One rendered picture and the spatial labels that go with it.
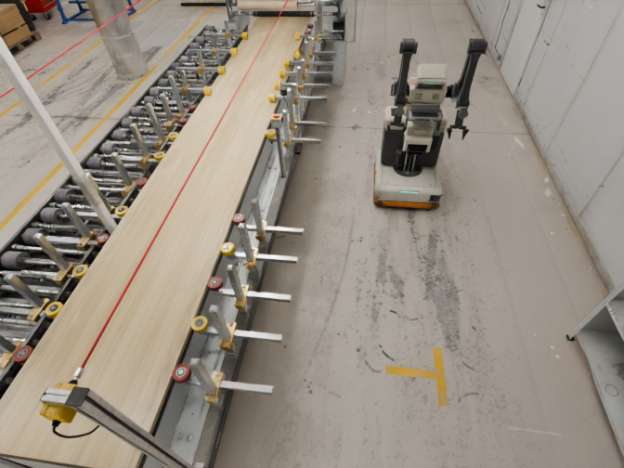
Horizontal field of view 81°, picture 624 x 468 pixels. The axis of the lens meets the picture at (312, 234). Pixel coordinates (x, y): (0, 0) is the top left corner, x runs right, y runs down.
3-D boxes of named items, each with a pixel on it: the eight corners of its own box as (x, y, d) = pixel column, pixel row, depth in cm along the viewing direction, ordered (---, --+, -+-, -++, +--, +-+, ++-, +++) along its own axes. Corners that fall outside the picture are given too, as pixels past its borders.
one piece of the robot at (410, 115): (403, 123, 304) (407, 99, 288) (437, 124, 301) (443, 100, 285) (404, 134, 294) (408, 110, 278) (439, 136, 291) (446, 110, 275)
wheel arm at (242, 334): (282, 337, 187) (281, 333, 184) (281, 344, 185) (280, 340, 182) (201, 329, 192) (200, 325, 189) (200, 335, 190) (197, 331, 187)
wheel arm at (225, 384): (273, 388, 172) (272, 385, 169) (272, 396, 170) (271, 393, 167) (186, 378, 177) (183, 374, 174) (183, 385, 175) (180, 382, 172)
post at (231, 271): (250, 313, 216) (234, 264, 181) (248, 318, 214) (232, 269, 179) (244, 313, 217) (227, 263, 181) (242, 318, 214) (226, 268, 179)
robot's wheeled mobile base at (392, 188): (373, 165, 406) (375, 147, 387) (432, 168, 398) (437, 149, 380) (372, 207, 361) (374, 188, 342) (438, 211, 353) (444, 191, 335)
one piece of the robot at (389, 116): (379, 160, 390) (387, 84, 329) (431, 162, 384) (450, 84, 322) (378, 179, 368) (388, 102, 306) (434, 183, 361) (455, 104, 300)
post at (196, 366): (225, 399, 181) (199, 357, 145) (222, 407, 178) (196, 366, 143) (217, 398, 181) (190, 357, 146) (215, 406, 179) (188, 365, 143)
